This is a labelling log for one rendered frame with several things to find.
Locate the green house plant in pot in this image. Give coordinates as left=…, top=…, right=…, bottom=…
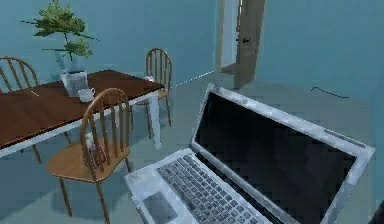
left=21, top=0, right=100, bottom=98

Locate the white cup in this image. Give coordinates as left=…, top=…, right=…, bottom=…
left=77, top=87, right=97, bottom=103

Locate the small white and red object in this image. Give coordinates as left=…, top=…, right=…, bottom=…
left=85, top=132, right=108, bottom=168

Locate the brown table with white legs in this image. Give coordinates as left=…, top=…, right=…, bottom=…
left=0, top=69, right=165, bottom=160

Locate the wooden spindle-back chair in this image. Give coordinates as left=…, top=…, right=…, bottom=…
left=0, top=55, right=73, bottom=165
left=129, top=47, right=174, bottom=140
left=45, top=87, right=133, bottom=224

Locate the silver laptop computer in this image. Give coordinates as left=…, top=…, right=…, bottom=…
left=123, top=83, right=376, bottom=224

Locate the beige room door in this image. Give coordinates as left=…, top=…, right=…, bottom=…
left=234, top=0, right=268, bottom=90

